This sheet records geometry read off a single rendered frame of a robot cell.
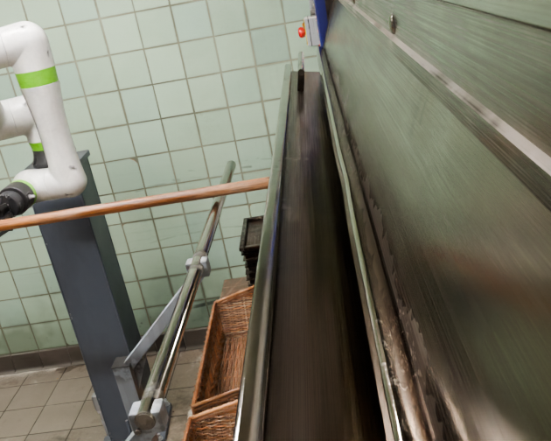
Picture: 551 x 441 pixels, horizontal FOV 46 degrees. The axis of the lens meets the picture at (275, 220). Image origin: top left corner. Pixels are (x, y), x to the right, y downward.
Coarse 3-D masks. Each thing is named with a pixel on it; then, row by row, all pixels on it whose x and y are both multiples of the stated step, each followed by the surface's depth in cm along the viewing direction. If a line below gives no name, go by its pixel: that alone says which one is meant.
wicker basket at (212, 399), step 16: (224, 304) 212; (240, 304) 212; (224, 320) 215; (240, 320) 215; (208, 336) 192; (224, 336) 217; (240, 336) 217; (208, 352) 186; (224, 352) 209; (240, 352) 208; (208, 368) 186; (224, 368) 201; (240, 368) 199; (208, 384) 183; (224, 384) 193; (192, 400) 164; (208, 400) 161; (224, 400) 161
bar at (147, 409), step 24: (216, 216) 158; (192, 264) 132; (192, 288) 124; (168, 312) 139; (144, 336) 142; (168, 336) 107; (120, 360) 146; (144, 360) 145; (168, 360) 101; (120, 384) 145; (144, 408) 90; (144, 432) 90
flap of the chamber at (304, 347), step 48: (288, 144) 112; (288, 192) 89; (336, 192) 89; (288, 240) 74; (336, 240) 74; (288, 288) 63; (336, 288) 63; (288, 336) 55; (336, 336) 55; (288, 384) 49; (336, 384) 49; (288, 432) 44; (336, 432) 44; (384, 432) 44
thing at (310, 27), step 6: (306, 18) 237; (312, 18) 236; (306, 24) 237; (312, 24) 237; (306, 30) 238; (312, 30) 238; (306, 36) 239; (312, 36) 239; (312, 42) 239; (318, 42) 239
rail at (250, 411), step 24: (288, 72) 174; (288, 96) 142; (288, 120) 126; (264, 216) 76; (264, 240) 69; (264, 264) 63; (264, 288) 59; (264, 312) 55; (264, 336) 51; (264, 360) 48; (264, 384) 45; (240, 408) 43; (264, 408) 43; (240, 432) 41; (264, 432) 41
